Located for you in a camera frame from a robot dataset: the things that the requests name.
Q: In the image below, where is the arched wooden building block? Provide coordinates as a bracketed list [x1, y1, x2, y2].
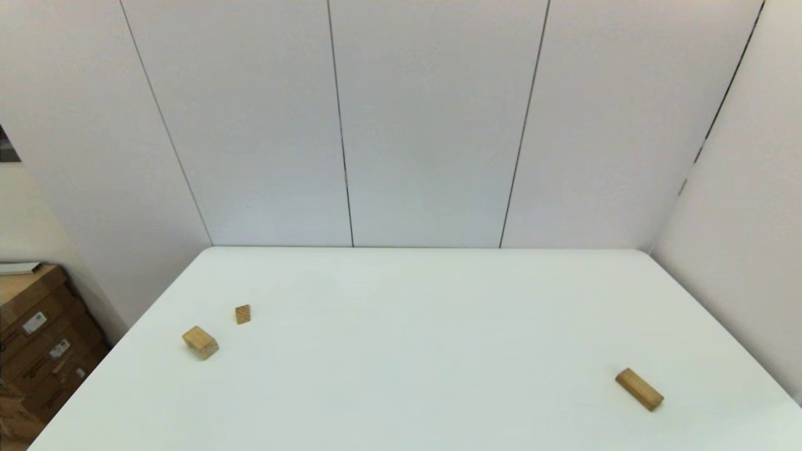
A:
[182, 326, 219, 361]

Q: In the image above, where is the rectangular wooden building block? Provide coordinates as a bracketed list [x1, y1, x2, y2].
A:
[616, 368, 665, 412]

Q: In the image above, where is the dark wall picture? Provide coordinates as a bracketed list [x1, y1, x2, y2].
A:
[0, 125, 21, 163]

